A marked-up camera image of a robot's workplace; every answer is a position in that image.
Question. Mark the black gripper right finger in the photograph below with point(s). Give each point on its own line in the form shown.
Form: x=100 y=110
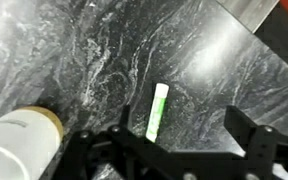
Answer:
x=242 y=128

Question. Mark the green marker with white cap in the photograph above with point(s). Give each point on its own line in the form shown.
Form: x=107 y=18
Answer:
x=157 y=113

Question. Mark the white mug with cork base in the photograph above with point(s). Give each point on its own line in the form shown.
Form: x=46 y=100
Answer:
x=20 y=143

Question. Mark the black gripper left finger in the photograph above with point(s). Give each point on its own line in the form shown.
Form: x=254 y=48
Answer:
x=125 y=117

